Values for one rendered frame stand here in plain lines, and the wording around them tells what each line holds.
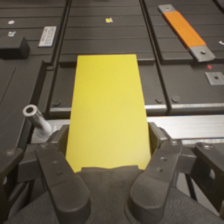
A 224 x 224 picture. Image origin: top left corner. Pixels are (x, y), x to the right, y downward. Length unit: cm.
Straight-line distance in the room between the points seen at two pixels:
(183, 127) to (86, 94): 12
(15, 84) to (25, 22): 15
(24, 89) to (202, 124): 21
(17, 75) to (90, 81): 9
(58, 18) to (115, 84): 20
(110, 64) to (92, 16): 15
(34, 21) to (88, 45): 12
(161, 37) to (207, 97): 12
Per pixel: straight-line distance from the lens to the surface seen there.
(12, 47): 25
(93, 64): 19
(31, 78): 21
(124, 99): 16
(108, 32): 28
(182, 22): 31
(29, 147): 18
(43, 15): 34
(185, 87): 23
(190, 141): 18
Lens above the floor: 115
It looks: 58 degrees down
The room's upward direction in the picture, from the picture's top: straight up
